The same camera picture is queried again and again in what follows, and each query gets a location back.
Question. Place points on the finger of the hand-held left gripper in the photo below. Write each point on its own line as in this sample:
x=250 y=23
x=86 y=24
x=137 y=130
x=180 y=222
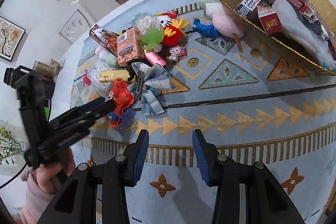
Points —
x=78 y=109
x=78 y=129

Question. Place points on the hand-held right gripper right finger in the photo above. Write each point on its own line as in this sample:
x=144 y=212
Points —
x=200 y=158

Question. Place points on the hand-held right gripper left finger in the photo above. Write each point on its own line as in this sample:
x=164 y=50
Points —
x=141 y=158

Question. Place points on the orange fabric toy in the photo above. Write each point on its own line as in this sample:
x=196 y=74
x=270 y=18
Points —
x=122 y=92

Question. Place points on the blue plush toy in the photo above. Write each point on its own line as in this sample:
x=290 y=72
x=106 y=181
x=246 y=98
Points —
x=206 y=28
x=296 y=27

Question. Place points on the glossy patterned long box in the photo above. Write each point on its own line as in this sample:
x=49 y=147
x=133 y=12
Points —
x=315 y=22
x=103 y=37

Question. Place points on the person's left hand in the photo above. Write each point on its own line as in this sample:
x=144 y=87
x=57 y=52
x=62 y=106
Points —
x=48 y=176

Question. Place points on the green box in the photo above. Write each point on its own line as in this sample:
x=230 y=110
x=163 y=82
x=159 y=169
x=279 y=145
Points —
x=47 y=108

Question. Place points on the glass pitcher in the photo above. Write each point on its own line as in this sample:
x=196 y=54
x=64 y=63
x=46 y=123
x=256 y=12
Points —
x=39 y=67

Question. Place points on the red sticky toy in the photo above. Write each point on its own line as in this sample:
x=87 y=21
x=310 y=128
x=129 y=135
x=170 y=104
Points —
x=87 y=79

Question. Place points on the glass mug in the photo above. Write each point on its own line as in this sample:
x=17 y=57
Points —
x=51 y=68

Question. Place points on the purple rubber toy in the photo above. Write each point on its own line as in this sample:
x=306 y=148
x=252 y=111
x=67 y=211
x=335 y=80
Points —
x=128 y=120

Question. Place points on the gold cylinder tube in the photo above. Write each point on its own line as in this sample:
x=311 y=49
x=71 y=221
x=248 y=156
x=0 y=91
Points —
x=115 y=76

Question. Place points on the flower arrangement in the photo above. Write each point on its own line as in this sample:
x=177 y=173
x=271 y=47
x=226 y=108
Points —
x=9 y=145

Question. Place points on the patterned blue mat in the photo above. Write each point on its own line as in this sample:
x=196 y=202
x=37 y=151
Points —
x=236 y=113

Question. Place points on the mint plush ball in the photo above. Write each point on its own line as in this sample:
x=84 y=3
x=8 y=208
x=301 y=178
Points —
x=110 y=58

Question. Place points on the black rubber toy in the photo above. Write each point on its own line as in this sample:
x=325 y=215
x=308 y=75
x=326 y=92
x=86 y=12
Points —
x=131 y=73

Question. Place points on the large framed picture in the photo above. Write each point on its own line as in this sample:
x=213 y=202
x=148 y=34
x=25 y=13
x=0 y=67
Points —
x=9 y=37

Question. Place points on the plaid bow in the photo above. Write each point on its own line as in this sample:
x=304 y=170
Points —
x=155 y=79

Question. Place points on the small orange box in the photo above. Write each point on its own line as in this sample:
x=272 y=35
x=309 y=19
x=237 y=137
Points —
x=131 y=47

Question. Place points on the white chair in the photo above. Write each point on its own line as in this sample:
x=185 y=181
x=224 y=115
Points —
x=78 y=27

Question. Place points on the pink tube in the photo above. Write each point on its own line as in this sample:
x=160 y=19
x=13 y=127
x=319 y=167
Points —
x=156 y=59

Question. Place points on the green squishy toy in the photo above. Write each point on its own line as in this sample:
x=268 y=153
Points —
x=151 y=35

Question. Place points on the red chicken plush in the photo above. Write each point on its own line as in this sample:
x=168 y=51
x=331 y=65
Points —
x=173 y=33

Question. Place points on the white cat plush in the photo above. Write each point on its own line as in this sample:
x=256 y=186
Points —
x=165 y=19

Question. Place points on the pink plush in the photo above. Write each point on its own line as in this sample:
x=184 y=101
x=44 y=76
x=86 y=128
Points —
x=225 y=24

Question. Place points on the white plush ball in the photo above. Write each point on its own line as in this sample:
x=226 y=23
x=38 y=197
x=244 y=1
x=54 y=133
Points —
x=213 y=9

